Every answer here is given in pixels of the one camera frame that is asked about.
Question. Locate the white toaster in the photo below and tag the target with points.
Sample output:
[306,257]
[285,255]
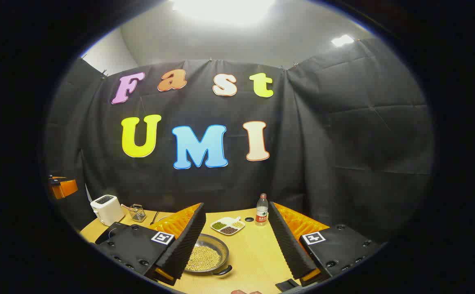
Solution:
[106,209]

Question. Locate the clear plastic water bottle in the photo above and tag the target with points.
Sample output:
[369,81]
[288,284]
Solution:
[262,210]

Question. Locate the small ceiling light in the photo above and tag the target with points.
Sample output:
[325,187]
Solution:
[342,40]

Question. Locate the heap of dark red beans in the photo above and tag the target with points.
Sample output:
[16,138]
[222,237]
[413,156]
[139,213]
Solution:
[228,230]

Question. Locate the small heap of pale beans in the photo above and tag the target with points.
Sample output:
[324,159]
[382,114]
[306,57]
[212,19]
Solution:
[237,224]

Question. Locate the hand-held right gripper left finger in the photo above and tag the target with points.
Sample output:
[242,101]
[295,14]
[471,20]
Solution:
[188,241]

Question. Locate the heap of green mung beans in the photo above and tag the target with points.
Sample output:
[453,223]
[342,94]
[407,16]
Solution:
[219,225]

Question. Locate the large ceiling light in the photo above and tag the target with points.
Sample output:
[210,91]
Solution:
[225,10]

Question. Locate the pile of soybeans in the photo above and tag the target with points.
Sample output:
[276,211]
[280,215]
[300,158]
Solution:
[204,258]

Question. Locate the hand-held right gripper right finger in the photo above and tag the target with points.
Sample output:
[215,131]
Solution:
[288,245]

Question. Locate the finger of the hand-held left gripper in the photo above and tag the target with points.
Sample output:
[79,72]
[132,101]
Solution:
[63,188]

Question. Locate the pink stick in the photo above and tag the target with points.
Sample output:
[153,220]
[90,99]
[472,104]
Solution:
[125,207]

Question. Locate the white divided dish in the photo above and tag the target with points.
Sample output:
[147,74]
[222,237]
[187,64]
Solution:
[228,226]

